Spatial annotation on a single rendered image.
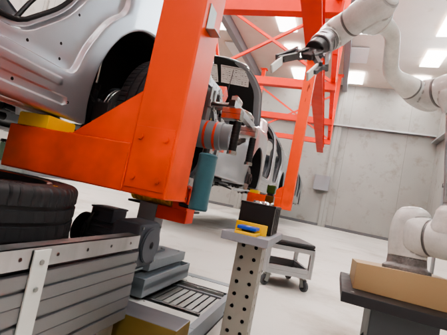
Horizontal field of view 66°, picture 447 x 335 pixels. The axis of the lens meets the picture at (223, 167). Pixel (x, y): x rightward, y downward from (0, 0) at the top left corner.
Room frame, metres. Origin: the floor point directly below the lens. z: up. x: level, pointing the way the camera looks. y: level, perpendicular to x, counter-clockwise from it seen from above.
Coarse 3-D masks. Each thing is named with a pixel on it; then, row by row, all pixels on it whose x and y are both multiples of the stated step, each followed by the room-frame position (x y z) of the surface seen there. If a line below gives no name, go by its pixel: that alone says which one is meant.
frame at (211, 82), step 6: (210, 78) 1.61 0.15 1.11; (210, 84) 1.64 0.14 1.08; (216, 84) 1.71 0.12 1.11; (216, 114) 1.92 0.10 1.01; (216, 120) 1.93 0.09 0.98; (222, 120) 1.92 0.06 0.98; (210, 150) 1.94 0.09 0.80; (216, 150) 1.92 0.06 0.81; (192, 180) 1.66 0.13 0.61; (192, 186) 1.68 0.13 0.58
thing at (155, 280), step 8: (176, 264) 1.87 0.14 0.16; (184, 264) 1.92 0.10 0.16; (136, 272) 1.51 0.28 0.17; (144, 272) 1.55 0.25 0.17; (152, 272) 1.61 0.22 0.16; (160, 272) 1.69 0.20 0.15; (168, 272) 1.66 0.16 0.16; (176, 272) 1.75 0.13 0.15; (184, 272) 1.86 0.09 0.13; (136, 280) 1.45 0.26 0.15; (144, 280) 1.44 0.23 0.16; (152, 280) 1.51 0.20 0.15; (160, 280) 1.59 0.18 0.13; (168, 280) 1.68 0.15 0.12; (176, 280) 1.77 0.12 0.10; (136, 288) 1.45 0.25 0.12; (144, 288) 1.45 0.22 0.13; (152, 288) 1.52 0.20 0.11; (160, 288) 1.61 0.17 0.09; (136, 296) 1.44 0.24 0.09
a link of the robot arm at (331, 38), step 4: (320, 32) 1.19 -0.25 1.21; (324, 32) 1.18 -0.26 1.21; (328, 32) 1.18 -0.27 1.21; (332, 32) 1.18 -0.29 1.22; (316, 36) 1.19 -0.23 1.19; (320, 36) 1.18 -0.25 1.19; (324, 36) 1.17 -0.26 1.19; (328, 36) 1.17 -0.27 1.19; (332, 36) 1.17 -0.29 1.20; (336, 36) 1.18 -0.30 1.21; (328, 40) 1.17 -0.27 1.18; (332, 40) 1.17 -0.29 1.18; (336, 40) 1.19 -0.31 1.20; (328, 44) 1.18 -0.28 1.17; (332, 44) 1.18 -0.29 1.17; (336, 44) 1.20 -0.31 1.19; (332, 48) 1.19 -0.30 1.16
